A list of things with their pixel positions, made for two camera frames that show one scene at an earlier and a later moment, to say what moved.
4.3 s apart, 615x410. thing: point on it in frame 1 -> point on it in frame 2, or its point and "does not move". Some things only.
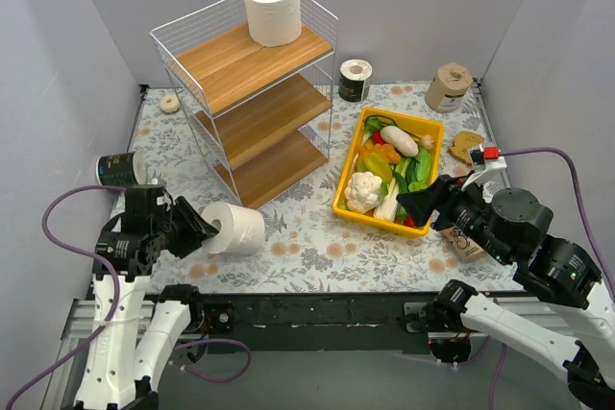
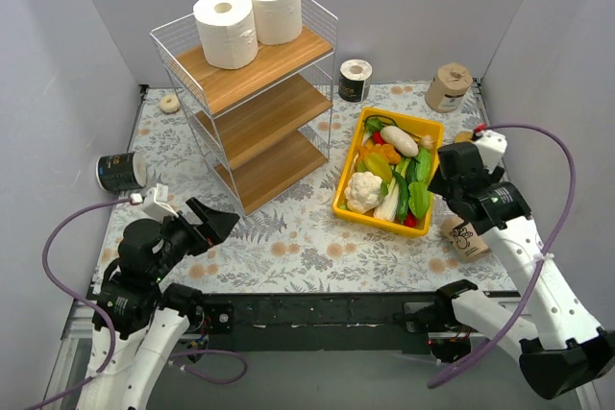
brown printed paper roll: [464, 249] does not move
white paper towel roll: [241, 230] -> [225, 19]
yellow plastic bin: [388, 155] does not move
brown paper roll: [446, 91] does not move
